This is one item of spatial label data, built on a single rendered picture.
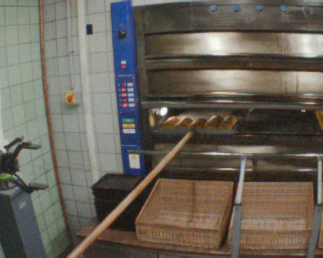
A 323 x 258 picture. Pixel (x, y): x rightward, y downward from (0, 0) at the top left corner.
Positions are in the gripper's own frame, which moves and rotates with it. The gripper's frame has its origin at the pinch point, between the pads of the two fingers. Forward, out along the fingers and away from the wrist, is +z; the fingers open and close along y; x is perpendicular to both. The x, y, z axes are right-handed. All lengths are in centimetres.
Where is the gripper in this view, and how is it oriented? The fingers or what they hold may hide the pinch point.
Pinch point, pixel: (40, 167)
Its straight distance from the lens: 118.0
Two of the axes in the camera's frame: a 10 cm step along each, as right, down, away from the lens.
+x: -3.4, 2.5, -9.1
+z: 9.4, 0.2, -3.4
